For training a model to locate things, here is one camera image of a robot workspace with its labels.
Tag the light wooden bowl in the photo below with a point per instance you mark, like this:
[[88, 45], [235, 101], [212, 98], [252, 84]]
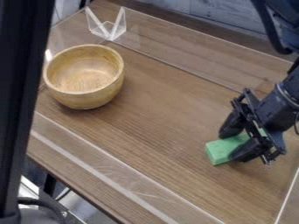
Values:
[[84, 76]]

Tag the black table leg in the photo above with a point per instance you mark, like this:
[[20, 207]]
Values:
[[50, 185]]

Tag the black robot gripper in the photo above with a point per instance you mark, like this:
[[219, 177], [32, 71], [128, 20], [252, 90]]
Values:
[[266, 118]]

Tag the green rectangular block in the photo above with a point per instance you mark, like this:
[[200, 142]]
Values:
[[218, 149]]

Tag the clear acrylic wall enclosure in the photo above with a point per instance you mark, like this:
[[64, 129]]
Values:
[[132, 155]]

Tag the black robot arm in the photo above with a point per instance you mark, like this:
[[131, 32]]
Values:
[[279, 16]]

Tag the dark foreground pole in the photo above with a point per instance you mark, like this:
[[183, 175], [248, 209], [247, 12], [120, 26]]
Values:
[[25, 20]]

